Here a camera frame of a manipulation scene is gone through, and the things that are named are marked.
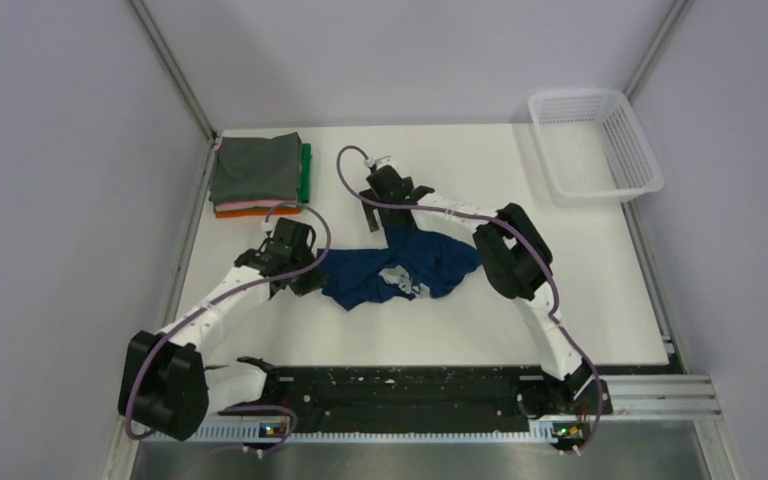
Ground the blue t shirt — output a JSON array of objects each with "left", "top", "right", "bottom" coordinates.
[{"left": 319, "top": 227, "right": 481, "bottom": 311}]

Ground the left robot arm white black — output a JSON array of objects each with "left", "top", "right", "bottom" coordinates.
[{"left": 118, "top": 218, "right": 328, "bottom": 441}]

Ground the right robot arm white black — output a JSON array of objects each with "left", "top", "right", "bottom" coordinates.
[{"left": 360, "top": 164, "right": 611, "bottom": 421}]

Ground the orange folded t shirt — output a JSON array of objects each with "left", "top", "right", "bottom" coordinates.
[{"left": 215, "top": 207, "right": 302, "bottom": 219}]

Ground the pink folded t shirt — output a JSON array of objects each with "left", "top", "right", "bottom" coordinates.
[{"left": 213, "top": 199, "right": 295, "bottom": 212}]

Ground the green folded t shirt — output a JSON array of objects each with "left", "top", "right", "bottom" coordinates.
[{"left": 298, "top": 143, "right": 313, "bottom": 204}]

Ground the grey folded t shirt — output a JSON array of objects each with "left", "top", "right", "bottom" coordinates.
[{"left": 209, "top": 132, "right": 302, "bottom": 205}]

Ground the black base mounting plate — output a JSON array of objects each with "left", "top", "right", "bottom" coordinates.
[{"left": 218, "top": 364, "right": 614, "bottom": 435}]

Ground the white plastic basket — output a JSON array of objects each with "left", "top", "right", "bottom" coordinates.
[{"left": 527, "top": 88, "right": 665, "bottom": 207}]

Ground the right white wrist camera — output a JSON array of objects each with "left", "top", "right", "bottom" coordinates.
[{"left": 364, "top": 155, "right": 392, "bottom": 169}]

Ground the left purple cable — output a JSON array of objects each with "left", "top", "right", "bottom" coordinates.
[{"left": 122, "top": 201, "right": 334, "bottom": 442}]

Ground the purple cable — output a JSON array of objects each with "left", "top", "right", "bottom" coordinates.
[
  {"left": 335, "top": 145, "right": 605, "bottom": 457},
  {"left": 122, "top": 201, "right": 334, "bottom": 442}
]

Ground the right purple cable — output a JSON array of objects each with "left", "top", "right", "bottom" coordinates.
[{"left": 335, "top": 145, "right": 605, "bottom": 457}]

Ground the grey slotted cable duct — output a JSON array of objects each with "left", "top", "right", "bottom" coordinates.
[{"left": 142, "top": 423, "right": 558, "bottom": 445}]

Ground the left aluminium frame rail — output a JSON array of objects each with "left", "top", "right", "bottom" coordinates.
[{"left": 102, "top": 0, "right": 220, "bottom": 480}]

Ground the aluminium frame rail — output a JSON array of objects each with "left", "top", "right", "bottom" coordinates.
[
  {"left": 102, "top": 0, "right": 220, "bottom": 480},
  {"left": 623, "top": 0, "right": 745, "bottom": 479}
]

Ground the right aluminium frame rail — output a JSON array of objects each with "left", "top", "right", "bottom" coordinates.
[{"left": 623, "top": 0, "right": 745, "bottom": 479}]

